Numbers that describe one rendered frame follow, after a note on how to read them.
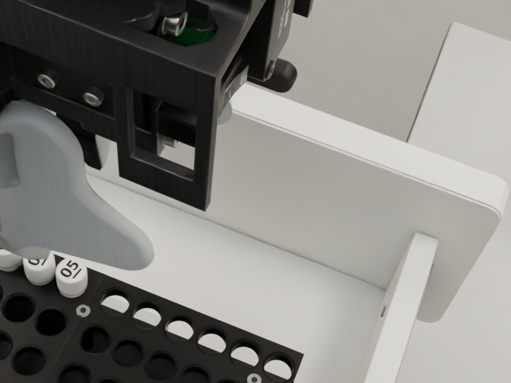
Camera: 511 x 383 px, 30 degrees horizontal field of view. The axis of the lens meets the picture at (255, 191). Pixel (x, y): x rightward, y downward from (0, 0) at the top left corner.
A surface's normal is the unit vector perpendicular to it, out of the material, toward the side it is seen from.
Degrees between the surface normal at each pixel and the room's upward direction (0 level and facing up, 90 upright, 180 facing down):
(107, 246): 88
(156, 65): 93
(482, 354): 0
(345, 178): 90
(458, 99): 0
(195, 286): 0
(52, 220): 88
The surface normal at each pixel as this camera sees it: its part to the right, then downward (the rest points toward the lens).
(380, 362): 0.11, -0.55
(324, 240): -0.36, 0.75
